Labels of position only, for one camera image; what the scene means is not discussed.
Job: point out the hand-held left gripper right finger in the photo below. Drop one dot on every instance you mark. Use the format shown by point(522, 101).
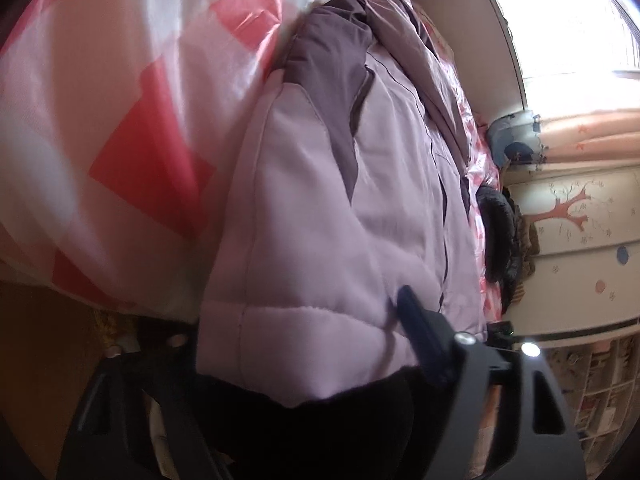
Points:
point(417, 332)

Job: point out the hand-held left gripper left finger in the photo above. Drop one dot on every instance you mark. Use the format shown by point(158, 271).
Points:
point(95, 425)

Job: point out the lilac and purple jacket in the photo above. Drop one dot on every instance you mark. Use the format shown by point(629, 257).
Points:
point(300, 210)

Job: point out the olive brown coat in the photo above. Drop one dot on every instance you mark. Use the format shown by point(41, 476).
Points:
point(527, 240)

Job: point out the black puffer jacket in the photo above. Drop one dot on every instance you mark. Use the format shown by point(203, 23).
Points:
point(497, 230)

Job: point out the white cubby shelf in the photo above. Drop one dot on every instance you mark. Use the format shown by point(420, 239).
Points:
point(600, 395)

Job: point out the dark cloth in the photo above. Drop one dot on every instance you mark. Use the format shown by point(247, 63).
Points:
point(325, 440)

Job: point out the whale print curtain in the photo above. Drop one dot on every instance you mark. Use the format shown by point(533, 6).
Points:
point(575, 135)

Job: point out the red checkered plastic bed cover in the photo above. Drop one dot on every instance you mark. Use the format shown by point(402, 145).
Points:
point(125, 110)

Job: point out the window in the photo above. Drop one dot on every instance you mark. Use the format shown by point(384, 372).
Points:
point(575, 20)

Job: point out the pink round wall sticker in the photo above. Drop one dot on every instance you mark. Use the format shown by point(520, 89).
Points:
point(601, 288)

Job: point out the pink tree wall sticker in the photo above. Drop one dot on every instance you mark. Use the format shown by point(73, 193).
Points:
point(567, 207)

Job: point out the blue round wall sticker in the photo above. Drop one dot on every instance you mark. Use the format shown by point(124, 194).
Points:
point(622, 255)

